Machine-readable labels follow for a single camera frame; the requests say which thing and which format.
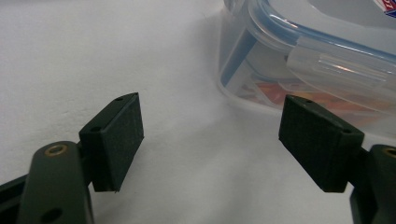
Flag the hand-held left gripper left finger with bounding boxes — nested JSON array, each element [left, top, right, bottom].
[[16, 91, 146, 224]]

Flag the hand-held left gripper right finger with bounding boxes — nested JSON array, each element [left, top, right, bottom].
[[277, 94, 396, 224]]

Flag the clear plastic food container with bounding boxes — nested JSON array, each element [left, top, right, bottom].
[[217, 0, 396, 140]]

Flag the clear container lid blue seal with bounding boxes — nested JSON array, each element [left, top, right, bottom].
[[244, 0, 396, 115]]

